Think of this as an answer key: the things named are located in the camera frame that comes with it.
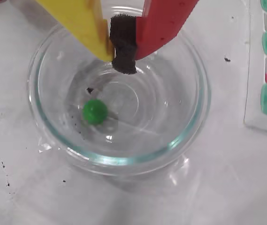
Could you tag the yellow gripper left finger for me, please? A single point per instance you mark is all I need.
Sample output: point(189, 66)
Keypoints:
point(77, 23)

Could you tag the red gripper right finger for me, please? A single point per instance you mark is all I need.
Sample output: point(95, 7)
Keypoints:
point(161, 23)

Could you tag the green round candy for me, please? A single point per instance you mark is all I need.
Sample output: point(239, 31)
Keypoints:
point(94, 114)

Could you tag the weekly pill organizer box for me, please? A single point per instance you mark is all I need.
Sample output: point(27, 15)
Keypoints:
point(253, 112)

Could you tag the glass bowl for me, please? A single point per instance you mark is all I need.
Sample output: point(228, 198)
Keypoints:
point(170, 140)

